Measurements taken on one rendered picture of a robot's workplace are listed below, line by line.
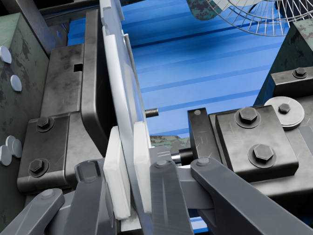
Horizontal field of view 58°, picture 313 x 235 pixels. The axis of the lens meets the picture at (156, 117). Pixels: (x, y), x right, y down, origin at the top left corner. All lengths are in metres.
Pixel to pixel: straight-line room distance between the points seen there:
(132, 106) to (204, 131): 0.21
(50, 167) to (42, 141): 0.04
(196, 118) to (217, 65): 1.81
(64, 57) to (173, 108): 1.53
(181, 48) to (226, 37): 0.38
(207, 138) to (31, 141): 0.24
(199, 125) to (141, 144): 0.30
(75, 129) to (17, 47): 0.14
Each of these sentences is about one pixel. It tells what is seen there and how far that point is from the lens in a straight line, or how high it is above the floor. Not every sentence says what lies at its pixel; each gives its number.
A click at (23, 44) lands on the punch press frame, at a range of 0.45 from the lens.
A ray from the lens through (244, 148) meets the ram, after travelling 0.39.
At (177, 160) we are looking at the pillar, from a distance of 0.57.
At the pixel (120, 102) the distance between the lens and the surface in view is 0.17.
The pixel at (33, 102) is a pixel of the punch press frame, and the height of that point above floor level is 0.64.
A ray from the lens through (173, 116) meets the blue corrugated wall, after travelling 1.95.
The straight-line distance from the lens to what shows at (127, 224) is 0.42.
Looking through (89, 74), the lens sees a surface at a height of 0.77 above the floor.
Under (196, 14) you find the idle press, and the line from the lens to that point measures 1.82.
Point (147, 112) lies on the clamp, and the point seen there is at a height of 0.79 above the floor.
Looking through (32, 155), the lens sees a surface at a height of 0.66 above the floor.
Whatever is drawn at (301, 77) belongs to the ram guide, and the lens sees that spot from 0.47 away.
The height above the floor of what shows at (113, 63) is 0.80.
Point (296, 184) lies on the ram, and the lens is 0.41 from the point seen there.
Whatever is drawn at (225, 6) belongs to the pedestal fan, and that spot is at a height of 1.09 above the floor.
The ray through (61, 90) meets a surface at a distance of 0.45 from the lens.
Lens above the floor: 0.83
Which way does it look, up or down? 3 degrees down
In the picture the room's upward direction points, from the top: 80 degrees clockwise
